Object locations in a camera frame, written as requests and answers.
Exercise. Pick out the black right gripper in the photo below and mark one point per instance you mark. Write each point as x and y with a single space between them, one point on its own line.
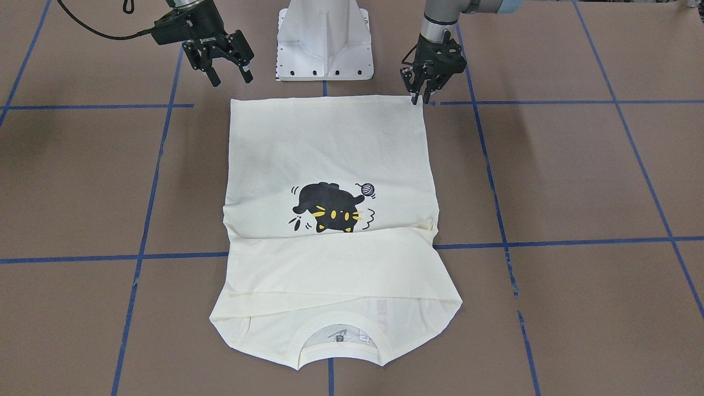
199 32

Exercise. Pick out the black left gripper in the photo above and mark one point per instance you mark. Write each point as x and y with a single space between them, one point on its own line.
438 70

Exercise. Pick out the cream long-sleeve Twinkle shirt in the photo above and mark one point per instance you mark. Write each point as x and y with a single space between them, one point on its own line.
331 212

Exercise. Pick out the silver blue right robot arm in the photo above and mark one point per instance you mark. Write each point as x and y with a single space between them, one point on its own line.
198 26

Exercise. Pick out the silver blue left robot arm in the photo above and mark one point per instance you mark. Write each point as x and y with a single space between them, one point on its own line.
443 16

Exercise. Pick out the white camera post with base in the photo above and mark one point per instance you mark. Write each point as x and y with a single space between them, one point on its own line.
323 40

